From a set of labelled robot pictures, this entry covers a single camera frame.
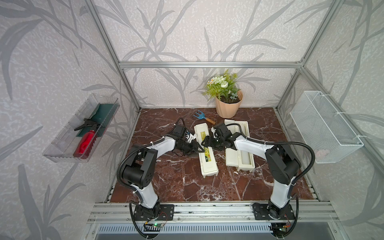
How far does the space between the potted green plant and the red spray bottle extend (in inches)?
25.7

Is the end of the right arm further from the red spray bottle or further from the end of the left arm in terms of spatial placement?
the red spray bottle

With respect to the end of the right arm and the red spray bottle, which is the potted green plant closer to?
the end of the right arm

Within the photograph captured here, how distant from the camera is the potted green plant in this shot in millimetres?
953

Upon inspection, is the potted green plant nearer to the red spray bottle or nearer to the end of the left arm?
the end of the left arm

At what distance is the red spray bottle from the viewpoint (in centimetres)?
56
